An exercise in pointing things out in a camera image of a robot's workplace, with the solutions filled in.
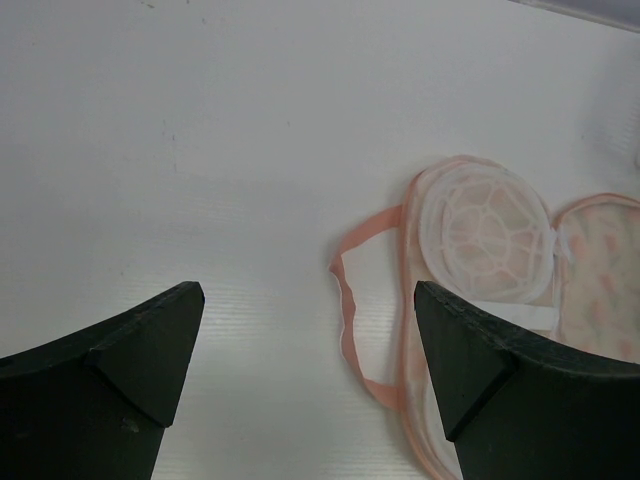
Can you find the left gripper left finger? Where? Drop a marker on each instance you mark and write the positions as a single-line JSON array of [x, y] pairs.
[[95, 404]]

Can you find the floral mesh laundry bag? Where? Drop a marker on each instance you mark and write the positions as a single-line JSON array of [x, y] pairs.
[[482, 233]]

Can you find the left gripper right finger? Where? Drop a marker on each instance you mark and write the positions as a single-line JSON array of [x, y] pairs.
[[517, 405]]

